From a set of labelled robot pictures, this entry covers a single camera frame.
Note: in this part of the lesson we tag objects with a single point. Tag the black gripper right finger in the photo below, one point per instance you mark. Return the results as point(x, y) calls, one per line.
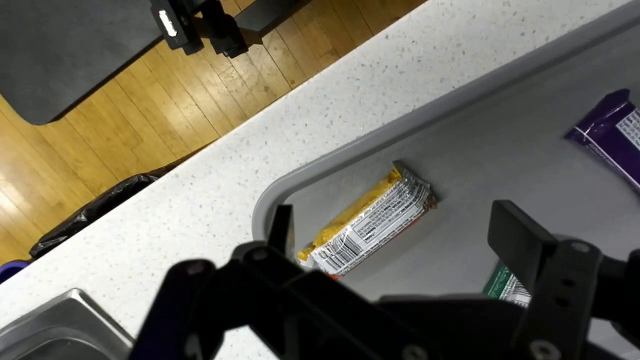
point(567, 286)

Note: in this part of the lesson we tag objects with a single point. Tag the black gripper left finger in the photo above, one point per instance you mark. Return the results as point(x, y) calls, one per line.
point(267, 293)

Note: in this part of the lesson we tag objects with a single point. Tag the green and white chocolate bar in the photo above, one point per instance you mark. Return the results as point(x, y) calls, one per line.
point(505, 286)

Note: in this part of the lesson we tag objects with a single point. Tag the yellow chocolate bar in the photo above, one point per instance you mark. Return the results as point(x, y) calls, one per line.
point(370, 222)

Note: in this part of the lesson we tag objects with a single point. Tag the purple chocolate bar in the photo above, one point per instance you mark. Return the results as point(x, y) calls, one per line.
point(613, 137)

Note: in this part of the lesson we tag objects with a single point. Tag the grey plastic tray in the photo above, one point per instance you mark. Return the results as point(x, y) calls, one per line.
point(507, 181)

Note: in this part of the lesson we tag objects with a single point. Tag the black plastic bag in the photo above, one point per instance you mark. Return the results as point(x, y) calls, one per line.
point(93, 213)

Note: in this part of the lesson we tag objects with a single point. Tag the stainless steel sink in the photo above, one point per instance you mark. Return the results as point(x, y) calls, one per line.
point(60, 331)

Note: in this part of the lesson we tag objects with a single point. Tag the blue bin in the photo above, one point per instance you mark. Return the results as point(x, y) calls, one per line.
point(11, 269)

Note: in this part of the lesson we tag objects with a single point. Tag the black tripod piece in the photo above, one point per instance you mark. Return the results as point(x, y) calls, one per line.
point(197, 26)

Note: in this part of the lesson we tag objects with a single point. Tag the dark grey floor mat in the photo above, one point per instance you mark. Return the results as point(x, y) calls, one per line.
point(60, 53)

